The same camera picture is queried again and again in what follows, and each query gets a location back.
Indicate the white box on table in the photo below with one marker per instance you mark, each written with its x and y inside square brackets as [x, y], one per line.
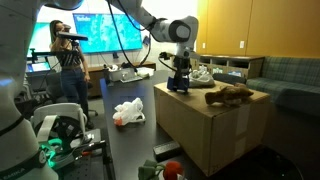
[122, 74]

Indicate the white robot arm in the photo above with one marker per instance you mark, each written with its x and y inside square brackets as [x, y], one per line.
[21, 155]

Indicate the camera on tripod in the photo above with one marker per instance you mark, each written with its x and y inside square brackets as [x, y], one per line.
[66, 35]

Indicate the woman in dark clothes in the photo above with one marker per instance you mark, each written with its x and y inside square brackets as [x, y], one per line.
[74, 75]

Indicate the red and green plush radish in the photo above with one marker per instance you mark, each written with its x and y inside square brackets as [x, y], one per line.
[152, 170]

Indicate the brown plush moose toy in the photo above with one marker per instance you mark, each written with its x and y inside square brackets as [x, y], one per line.
[229, 95]

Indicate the green plaid sofa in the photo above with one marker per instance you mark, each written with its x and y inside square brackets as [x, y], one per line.
[292, 82]

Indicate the white plastic bag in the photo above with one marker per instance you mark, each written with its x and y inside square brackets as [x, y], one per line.
[129, 112]

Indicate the low wooden shelf cabinet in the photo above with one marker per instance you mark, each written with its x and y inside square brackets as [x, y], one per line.
[243, 66]

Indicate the white knitted cloth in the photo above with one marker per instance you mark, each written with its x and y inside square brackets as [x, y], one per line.
[200, 78]

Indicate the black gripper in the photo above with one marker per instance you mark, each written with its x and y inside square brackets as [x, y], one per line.
[180, 65]

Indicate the black rectangular block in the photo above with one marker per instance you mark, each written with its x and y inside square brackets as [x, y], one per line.
[166, 150]

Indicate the white robot base unit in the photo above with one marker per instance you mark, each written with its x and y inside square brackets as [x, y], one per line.
[60, 129]

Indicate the blue pouch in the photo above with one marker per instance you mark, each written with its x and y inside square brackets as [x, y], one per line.
[175, 85]

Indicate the large cardboard box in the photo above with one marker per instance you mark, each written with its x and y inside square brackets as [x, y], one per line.
[213, 135]

